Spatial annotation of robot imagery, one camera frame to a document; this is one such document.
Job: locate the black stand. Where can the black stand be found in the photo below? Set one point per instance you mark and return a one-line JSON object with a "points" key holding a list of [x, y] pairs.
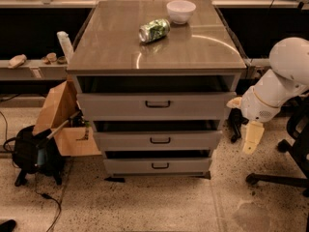
{"points": [[235, 119]]}

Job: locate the grey bottom drawer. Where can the grey bottom drawer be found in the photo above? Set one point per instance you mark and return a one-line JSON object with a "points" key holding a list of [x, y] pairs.
{"points": [[194, 166]]}

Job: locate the small round brown object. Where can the small round brown object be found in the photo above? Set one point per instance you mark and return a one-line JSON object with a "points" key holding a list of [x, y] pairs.
{"points": [[51, 57]]}

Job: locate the white plastic bottle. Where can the white plastic bottle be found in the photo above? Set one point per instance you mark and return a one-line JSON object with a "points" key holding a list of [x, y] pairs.
{"points": [[66, 45]]}

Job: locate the black bag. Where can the black bag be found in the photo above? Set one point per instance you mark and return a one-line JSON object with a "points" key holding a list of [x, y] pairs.
{"points": [[37, 153]]}

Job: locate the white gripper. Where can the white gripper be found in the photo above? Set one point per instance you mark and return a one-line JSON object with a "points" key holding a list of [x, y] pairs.
{"points": [[256, 108]]}

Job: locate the grey drawer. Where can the grey drawer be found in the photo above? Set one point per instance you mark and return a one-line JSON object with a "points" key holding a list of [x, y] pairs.
{"points": [[194, 166], [155, 107], [151, 141]]}

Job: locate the beige stone object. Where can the beige stone object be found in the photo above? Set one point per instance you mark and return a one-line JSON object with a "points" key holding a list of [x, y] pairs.
{"points": [[17, 61]]}

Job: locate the grey drawer cabinet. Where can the grey drawer cabinet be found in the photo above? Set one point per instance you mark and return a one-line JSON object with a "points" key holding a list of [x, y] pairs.
{"points": [[197, 57]]}

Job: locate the grey top drawer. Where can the grey top drawer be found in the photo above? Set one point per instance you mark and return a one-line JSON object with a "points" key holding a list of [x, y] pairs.
{"points": [[155, 107]]}

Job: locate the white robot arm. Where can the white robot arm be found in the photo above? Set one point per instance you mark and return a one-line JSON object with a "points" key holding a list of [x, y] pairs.
{"points": [[288, 77]]}

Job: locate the green soda can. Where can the green soda can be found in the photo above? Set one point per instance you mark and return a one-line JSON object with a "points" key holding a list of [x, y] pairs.
{"points": [[154, 30]]}

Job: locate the white bowl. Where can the white bowl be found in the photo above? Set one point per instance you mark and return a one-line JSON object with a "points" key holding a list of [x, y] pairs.
{"points": [[180, 11]]}

